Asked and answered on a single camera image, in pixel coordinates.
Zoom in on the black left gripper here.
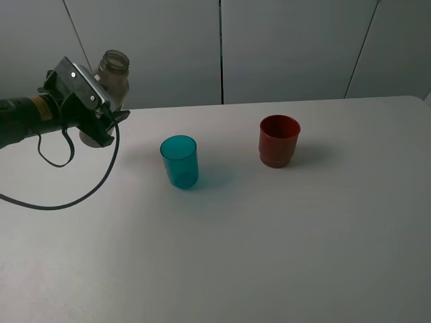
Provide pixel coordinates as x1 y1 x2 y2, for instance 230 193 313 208
36 69 131 147

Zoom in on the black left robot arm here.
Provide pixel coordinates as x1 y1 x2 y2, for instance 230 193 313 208
1 67 130 148

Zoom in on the black camera cable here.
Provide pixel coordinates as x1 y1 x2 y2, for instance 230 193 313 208
0 104 121 211

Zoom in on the teal translucent plastic cup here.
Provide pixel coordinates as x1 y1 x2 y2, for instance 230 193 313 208
160 135 199 190

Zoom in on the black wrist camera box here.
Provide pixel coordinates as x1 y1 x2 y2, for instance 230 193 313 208
54 57 111 110

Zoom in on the thin black looped cable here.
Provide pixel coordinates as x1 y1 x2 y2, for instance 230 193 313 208
36 124 75 168

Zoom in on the red plastic cup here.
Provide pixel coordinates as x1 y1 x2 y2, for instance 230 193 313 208
259 114 301 168

